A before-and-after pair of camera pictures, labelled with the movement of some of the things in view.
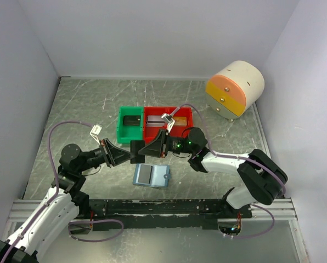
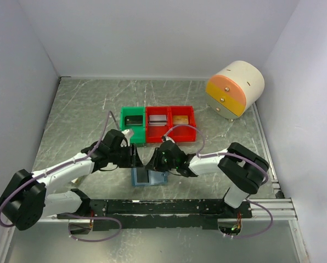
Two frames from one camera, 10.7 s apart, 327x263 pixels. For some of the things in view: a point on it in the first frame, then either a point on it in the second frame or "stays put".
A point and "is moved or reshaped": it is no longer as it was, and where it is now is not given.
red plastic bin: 184,120 is moved or reshaped
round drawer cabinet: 234,89 stays put
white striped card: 154,121 stays put
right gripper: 158,148 to 154,164
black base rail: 165,213 stays put
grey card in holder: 145,173 stays put
